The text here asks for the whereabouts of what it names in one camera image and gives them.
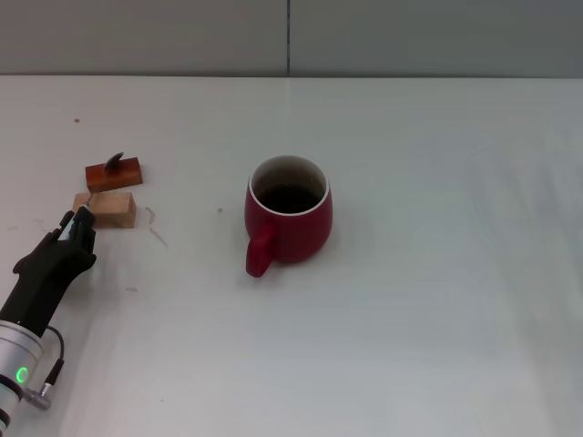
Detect red ceramic cup with coffee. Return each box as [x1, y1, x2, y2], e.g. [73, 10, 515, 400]
[243, 155, 333, 279]

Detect light wooden block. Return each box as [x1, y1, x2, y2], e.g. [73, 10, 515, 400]
[72, 191, 138, 230]

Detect dark red wooden block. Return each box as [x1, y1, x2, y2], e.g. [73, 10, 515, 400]
[85, 157, 144, 192]

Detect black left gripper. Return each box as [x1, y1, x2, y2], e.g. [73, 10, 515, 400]
[0, 205, 97, 338]

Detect spoon with light blue handle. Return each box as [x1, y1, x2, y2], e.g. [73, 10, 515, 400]
[57, 151, 125, 242]

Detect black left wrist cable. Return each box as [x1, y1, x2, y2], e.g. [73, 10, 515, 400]
[25, 325, 67, 411]

